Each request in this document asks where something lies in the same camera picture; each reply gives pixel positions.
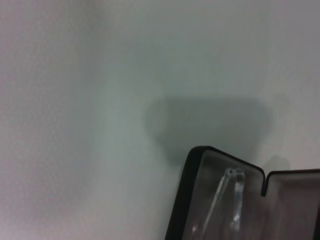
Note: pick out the clear white glasses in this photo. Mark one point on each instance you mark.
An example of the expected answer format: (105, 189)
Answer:
(238, 190)

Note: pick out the black glasses case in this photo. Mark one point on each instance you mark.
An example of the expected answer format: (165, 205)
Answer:
(287, 212)

